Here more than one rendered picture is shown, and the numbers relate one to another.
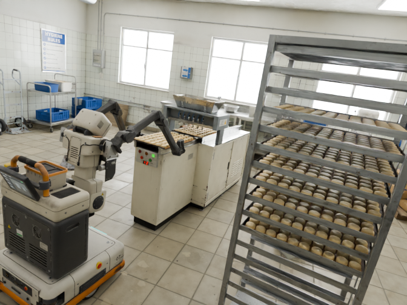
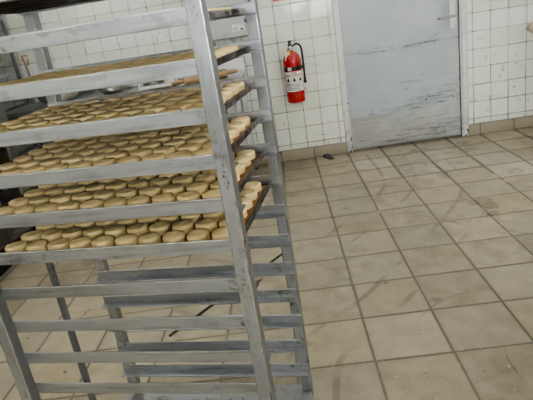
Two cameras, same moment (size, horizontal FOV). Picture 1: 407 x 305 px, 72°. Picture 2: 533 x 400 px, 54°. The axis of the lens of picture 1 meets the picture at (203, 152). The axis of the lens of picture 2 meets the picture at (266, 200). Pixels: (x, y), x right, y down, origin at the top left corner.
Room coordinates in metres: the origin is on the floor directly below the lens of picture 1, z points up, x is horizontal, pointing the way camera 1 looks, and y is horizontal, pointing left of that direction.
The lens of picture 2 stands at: (2.66, -0.58, 1.30)
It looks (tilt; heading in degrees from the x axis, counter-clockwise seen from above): 19 degrees down; 167
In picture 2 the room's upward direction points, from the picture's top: 9 degrees counter-clockwise
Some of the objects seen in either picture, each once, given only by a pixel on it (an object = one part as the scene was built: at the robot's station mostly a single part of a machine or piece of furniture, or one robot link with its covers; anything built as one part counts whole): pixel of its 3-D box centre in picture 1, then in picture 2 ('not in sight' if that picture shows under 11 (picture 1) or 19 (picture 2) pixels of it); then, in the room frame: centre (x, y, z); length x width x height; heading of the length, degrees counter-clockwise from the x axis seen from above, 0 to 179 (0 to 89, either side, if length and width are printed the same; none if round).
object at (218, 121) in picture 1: (195, 123); not in sight; (3.29, 0.15, 1.01); 0.72 x 0.33 x 0.34; 65
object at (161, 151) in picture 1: (208, 135); not in sight; (3.33, -0.03, 0.87); 2.01 x 0.03 x 0.07; 155
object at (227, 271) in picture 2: (283, 292); (189, 272); (1.19, -0.51, 0.60); 0.64 x 0.03 x 0.03; 63
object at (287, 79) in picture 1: (264, 185); (231, 202); (1.71, -0.43, 0.97); 0.03 x 0.03 x 1.70; 63
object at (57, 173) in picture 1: (46, 175); not in sight; (1.59, 0.95, 0.87); 0.23 x 0.15 x 0.11; 65
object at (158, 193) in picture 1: (166, 178); not in sight; (2.84, 0.37, 0.45); 0.70 x 0.34 x 0.90; 155
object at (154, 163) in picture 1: (147, 157); not in sight; (2.51, 0.52, 0.77); 0.24 x 0.04 x 0.14; 65
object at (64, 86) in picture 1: (59, 85); not in sight; (6.00, 3.28, 0.89); 0.44 x 0.36 x 0.20; 82
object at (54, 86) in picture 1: (46, 87); not in sight; (5.62, 3.32, 0.87); 0.40 x 0.30 x 0.16; 77
